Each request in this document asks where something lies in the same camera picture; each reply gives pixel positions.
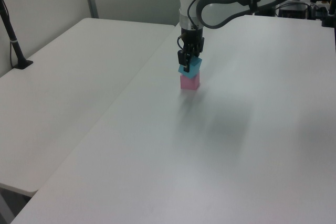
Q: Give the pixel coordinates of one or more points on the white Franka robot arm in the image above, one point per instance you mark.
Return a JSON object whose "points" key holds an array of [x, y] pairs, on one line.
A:
{"points": [[223, 11]]}

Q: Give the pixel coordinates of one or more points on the black clamp mount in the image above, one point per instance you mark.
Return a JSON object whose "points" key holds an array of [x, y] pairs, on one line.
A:
{"points": [[326, 11]]}

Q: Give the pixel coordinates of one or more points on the blue foam cube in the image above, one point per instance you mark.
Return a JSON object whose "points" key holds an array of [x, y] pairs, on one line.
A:
{"points": [[195, 68]]}

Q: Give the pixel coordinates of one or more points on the pink foam cube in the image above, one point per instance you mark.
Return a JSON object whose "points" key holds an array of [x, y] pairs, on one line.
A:
{"points": [[190, 83]]}

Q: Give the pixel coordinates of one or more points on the black camera stand pole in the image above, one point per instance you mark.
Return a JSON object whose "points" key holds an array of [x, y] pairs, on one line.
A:
{"points": [[13, 40]]}

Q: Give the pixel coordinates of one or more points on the black electronics box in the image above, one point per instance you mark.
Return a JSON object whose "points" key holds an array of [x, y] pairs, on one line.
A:
{"points": [[292, 11]]}

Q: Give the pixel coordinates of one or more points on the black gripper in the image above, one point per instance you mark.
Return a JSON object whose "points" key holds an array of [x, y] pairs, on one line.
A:
{"points": [[191, 39]]}

